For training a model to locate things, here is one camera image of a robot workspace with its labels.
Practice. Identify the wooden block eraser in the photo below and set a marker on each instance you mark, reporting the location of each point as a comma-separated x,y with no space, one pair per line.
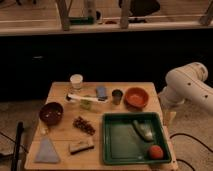
82,145

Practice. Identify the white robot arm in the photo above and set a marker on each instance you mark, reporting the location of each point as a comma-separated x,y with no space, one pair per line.
187,83

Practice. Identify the orange bowl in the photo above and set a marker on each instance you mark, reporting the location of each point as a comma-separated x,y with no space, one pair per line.
136,97

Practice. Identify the dark purple bowl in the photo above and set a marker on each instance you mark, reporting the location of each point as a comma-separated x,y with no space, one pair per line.
51,113

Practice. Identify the blue sponge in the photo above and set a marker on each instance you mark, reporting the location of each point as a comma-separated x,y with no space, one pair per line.
101,93

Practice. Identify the dark metal cup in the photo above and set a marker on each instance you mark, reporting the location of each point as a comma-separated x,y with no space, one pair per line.
117,95

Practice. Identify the small green block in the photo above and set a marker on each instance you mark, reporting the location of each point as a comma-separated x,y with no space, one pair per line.
85,104

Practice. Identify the white paper cup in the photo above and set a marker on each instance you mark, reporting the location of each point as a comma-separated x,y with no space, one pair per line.
76,81

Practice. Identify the brown grape bunch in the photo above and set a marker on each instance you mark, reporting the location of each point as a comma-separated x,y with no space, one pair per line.
84,125

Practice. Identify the green plastic tray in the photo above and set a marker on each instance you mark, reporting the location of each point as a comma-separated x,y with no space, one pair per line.
121,144

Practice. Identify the orange ball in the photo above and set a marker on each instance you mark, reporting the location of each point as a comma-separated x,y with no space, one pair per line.
155,152

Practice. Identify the grey triangular cloth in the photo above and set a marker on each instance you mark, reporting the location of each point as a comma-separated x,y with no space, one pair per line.
46,152

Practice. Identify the black pole stand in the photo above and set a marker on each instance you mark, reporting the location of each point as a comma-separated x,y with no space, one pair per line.
16,149

